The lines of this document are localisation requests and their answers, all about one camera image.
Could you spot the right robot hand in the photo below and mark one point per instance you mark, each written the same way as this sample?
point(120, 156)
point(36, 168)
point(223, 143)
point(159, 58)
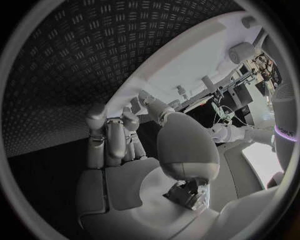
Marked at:
point(131, 180)

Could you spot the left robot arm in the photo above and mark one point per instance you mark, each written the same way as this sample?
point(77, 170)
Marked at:
point(241, 134)

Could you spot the white task board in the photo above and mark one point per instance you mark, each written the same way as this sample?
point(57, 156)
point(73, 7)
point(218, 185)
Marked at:
point(187, 61)

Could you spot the small grey stepped peg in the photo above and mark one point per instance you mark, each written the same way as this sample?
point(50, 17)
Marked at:
point(181, 90)

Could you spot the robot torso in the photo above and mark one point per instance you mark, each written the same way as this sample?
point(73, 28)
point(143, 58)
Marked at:
point(284, 116)

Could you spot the large grey cylinder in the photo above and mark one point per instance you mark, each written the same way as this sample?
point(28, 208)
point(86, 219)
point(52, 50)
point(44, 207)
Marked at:
point(242, 52)

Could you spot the cluttered workshop desk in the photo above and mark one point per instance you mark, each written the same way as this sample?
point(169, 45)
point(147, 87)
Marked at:
point(260, 65)

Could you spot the small grey cylinder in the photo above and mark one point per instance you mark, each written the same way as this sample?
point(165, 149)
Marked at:
point(248, 21)

